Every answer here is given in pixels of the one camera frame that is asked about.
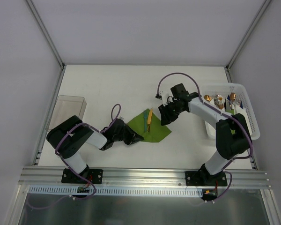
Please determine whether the gold knife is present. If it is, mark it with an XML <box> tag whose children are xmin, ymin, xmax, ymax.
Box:
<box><xmin>147</xmin><ymin>108</ymin><xmax>153</xmax><ymax>132</ymax></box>

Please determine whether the green paper napkin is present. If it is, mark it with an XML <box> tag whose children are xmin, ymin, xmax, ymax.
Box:
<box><xmin>128</xmin><ymin>108</ymin><xmax>171</xmax><ymax>143</ymax></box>

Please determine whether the teal plastic fork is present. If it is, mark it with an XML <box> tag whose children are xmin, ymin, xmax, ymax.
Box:
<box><xmin>143</xmin><ymin>110</ymin><xmax>148</xmax><ymax>132</ymax></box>

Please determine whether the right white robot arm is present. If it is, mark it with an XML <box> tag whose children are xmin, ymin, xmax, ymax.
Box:
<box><xmin>155</xmin><ymin>83</ymin><xmax>252</xmax><ymax>186</ymax></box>

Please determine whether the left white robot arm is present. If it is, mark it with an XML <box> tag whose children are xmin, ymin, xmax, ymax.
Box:
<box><xmin>46</xmin><ymin>115</ymin><xmax>144</xmax><ymax>184</ymax></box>

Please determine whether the white rolled napkin middle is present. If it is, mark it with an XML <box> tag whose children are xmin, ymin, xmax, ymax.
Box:
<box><xmin>214</xmin><ymin>95</ymin><xmax>225</xmax><ymax>111</ymax></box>

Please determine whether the white rolled napkin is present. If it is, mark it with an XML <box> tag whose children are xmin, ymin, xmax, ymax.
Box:
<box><xmin>214</xmin><ymin>95</ymin><xmax>225</xmax><ymax>111</ymax></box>
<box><xmin>235</xmin><ymin>105</ymin><xmax>246</xmax><ymax>116</ymax></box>

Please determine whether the white rolled napkin right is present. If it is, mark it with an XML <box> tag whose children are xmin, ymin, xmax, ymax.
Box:
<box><xmin>235</xmin><ymin>105</ymin><xmax>246</xmax><ymax>116</ymax></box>

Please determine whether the copper spoon left in basket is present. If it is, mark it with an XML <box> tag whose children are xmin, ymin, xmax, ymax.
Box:
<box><xmin>204</xmin><ymin>95</ymin><xmax>213</xmax><ymax>103</ymax></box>

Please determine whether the copper spoon in basket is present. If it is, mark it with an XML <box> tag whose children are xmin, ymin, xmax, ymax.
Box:
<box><xmin>229</xmin><ymin>92</ymin><xmax>236</xmax><ymax>103</ymax></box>
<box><xmin>204</xmin><ymin>95</ymin><xmax>213</xmax><ymax>103</ymax></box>

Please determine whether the white plastic basket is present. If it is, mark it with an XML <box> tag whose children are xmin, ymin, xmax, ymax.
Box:
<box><xmin>200</xmin><ymin>83</ymin><xmax>260</xmax><ymax>140</ymax></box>

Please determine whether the clear plastic utensil box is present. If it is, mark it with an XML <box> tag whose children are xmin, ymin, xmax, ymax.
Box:
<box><xmin>46</xmin><ymin>95</ymin><xmax>87</xmax><ymax>132</ymax></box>

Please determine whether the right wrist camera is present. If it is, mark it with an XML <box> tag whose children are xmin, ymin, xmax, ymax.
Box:
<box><xmin>155</xmin><ymin>91</ymin><xmax>171</xmax><ymax>106</ymax></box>

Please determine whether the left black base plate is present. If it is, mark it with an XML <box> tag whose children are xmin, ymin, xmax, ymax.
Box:
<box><xmin>61</xmin><ymin>167</ymin><xmax>103</xmax><ymax>184</ymax></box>

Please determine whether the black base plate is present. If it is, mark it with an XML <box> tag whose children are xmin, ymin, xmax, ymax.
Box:
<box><xmin>185</xmin><ymin>170</ymin><xmax>228</xmax><ymax>187</ymax></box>
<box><xmin>61</xmin><ymin>167</ymin><xmax>103</xmax><ymax>184</ymax></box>

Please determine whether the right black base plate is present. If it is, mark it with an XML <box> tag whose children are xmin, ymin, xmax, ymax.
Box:
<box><xmin>185</xmin><ymin>170</ymin><xmax>228</xmax><ymax>187</ymax></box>

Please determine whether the white slotted cable duct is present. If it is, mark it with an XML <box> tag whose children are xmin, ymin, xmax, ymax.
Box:
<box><xmin>28</xmin><ymin>185</ymin><xmax>203</xmax><ymax>198</ymax></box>

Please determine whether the aluminium rail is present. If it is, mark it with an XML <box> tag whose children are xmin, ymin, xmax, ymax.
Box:
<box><xmin>18</xmin><ymin>166</ymin><xmax>272</xmax><ymax>189</ymax></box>

